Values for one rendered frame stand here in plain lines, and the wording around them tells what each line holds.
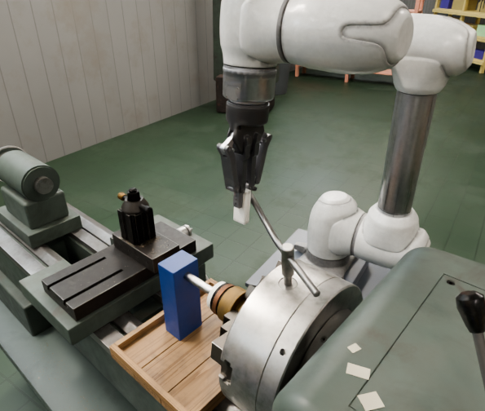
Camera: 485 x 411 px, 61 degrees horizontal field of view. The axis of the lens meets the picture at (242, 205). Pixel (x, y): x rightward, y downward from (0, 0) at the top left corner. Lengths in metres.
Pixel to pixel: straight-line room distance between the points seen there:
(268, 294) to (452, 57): 0.70
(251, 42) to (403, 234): 0.85
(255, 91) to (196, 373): 0.68
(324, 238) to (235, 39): 0.89
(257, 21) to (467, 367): 0.57
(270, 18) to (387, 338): 0.49
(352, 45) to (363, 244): 0.88
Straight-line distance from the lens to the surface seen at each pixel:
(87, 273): 1.28
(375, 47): 0.59
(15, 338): 1.81
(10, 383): 2.43
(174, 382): 1.06
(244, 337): 0.74
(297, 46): 0.62
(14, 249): 1.68
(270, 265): 1.59
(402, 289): 0.76
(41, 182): 1.58
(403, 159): 1.23
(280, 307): 0.72
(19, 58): 4.57
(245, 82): 0.68
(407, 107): 1.18
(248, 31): 0.66
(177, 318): 1.08
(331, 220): 1.38
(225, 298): 0.90
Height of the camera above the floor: 1.72
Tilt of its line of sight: 29 degrees down
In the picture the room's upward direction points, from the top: straight up
